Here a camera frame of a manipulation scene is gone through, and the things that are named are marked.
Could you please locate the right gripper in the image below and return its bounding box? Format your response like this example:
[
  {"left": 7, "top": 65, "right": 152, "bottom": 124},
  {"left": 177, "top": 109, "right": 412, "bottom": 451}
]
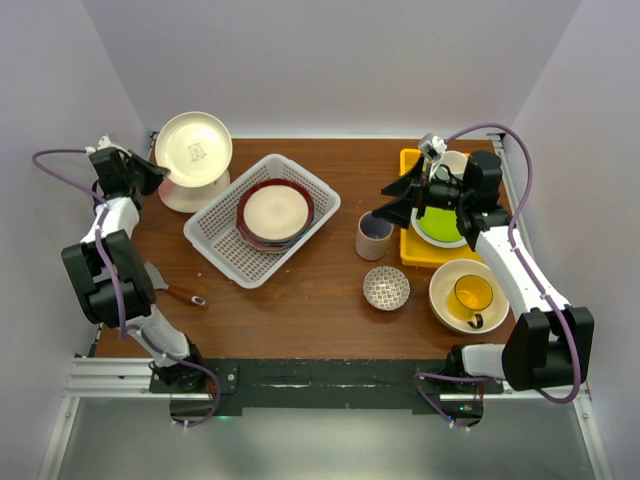
[{"left": 372, "top": 154, "right": 472, "bottom": 230}]

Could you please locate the pink cream branch plate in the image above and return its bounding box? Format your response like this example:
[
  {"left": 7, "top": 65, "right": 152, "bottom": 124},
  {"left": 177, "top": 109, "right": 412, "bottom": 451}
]
[{"left": 158, "top": 170, "right": 231, "bottom": 213}]

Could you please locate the red rimmed cream plate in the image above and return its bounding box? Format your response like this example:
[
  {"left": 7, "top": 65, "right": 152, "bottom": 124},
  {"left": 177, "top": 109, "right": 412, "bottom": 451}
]
[{"left": 236, "top": 178, "right": 315, "bottom": 243}]

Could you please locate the pink dotted scalloped plate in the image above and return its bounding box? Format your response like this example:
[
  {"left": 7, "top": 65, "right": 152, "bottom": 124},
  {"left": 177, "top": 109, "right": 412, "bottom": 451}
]
[{"left": 235, "top": 222, "right": 281, "bottom": 251}]

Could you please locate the blue dotted scalloped plate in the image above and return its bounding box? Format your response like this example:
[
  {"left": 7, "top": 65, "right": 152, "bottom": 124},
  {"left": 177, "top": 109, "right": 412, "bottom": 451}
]
[{"left": 260, "top": 217, "right": 316, "bottom": 251}]

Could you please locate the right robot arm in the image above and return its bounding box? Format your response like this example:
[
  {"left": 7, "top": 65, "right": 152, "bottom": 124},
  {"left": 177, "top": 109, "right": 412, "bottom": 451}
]
[{"left": 373, "top": 151, "right": 594, "bottom": 395}]

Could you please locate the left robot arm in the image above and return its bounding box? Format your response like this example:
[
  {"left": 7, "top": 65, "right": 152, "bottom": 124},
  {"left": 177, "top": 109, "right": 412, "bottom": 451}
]
[{"left": 61, "top": 146, "right": 207, "bottom": 392}]

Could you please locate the lime green plate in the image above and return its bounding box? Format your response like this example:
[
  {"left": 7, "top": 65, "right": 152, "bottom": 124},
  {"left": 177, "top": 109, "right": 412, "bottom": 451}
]
[{"left": 411, "top": 207, "right": 467, "bottom": 249}]

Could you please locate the light blue mug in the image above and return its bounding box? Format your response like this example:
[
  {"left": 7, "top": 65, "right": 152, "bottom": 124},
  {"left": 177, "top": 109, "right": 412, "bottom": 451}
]
[{"left": 435, "top": 151, "right": 468, "bottom": 181}]

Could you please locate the pink purple mug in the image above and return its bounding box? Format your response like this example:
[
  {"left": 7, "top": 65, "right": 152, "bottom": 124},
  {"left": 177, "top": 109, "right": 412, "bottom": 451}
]
[{"left": 355, "top": 212, "right": 394, "bottom": 261}]

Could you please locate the yellow plastic tray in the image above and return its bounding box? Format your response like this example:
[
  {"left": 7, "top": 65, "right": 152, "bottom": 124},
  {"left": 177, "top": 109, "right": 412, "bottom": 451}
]
[{"left": 398, "top": 147, "right": 484, "bottom": 270}]

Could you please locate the white plastic basket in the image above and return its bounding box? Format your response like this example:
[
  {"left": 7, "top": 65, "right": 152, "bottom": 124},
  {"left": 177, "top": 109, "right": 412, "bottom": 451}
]
[{"left": 183, "top": 154, "right": 341, "bottom": 289}]

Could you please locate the cream ceramic bowl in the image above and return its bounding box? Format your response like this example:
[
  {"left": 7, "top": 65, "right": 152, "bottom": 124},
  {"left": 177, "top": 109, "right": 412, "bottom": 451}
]
[{"left": 429, "top": 259, "right": 510, "bottom": 335}]

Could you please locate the purple patterned small bowl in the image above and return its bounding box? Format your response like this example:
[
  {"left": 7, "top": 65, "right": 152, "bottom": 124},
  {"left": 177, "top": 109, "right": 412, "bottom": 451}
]
[{"left": 362, "top": 266, "right": 410, "bottom": 312}]

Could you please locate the yellow glass cup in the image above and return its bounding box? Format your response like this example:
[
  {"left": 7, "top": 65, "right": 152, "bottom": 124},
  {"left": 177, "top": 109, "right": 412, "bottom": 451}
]
[{"left": 447, "top": 275, "right": 494, "bottom": 330}]

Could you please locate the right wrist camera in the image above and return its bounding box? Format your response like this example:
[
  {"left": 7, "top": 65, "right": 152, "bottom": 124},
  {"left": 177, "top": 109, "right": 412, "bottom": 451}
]
[{"left": 418, "top": 133, "right": 447, "bottom": 175}]

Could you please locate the spatula with wooden handle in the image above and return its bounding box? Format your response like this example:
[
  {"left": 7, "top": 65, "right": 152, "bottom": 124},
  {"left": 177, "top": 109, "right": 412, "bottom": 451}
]
[{"left": 144, "top": 261, "right": 208, "bottom": 307}]

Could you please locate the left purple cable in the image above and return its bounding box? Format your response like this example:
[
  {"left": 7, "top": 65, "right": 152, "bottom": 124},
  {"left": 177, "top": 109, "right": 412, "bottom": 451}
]
[{"left": 31, "top": 148, "right": 221, "bottom": 428}]

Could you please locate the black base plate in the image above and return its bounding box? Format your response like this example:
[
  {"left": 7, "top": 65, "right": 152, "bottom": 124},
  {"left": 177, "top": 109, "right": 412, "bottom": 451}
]
[{"left": 149, "top": 357, "right": 504, "bottom": 421}]

